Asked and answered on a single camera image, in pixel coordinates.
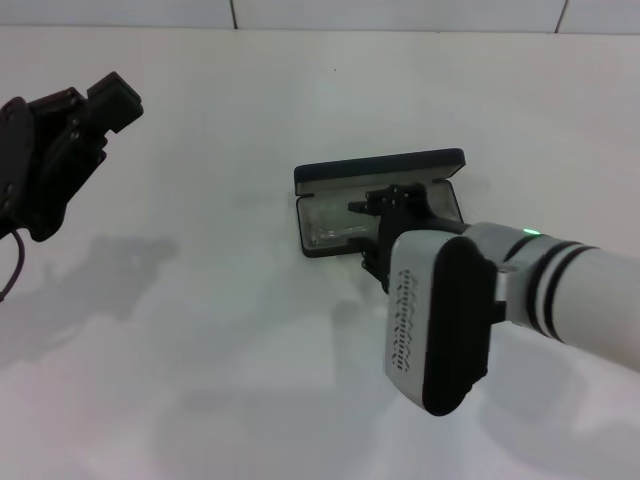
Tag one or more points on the clear plastic glasses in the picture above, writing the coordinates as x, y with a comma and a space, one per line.
330, 227

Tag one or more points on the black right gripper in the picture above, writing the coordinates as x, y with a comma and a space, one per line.
405, 220

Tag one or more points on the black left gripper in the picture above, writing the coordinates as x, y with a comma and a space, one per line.
25, 175

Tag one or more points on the black glasses case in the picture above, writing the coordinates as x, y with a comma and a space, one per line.
375, 167

